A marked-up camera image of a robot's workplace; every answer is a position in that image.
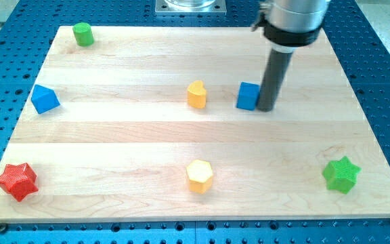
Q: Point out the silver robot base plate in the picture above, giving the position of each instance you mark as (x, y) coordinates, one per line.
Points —
(172, 7)

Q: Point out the blue perforated metal table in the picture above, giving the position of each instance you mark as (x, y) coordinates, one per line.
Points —
(27, 34)

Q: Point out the green cylinder block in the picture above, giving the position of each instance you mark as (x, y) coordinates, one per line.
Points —
(83, 34)

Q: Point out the yellow heart block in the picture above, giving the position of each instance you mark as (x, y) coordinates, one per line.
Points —
(197, 94)

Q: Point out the blue cube block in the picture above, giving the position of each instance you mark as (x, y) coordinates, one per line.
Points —
(248, 95)

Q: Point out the yellow hexagon block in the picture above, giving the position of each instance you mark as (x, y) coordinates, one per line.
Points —
(200, 176)

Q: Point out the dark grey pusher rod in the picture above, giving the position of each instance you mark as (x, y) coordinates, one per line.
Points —
(273, 77)

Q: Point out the red star block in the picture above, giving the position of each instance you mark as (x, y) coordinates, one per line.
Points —
(18, 181)

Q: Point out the blue triangular block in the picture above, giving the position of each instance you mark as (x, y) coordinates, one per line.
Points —
(44, 99)

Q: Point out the light wooden board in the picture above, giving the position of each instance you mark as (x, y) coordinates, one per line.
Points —
(117, 147)

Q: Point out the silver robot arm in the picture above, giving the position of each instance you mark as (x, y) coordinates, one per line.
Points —
(289, 24)

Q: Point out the green star block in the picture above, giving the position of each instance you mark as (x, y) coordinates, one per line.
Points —
(341, 175)

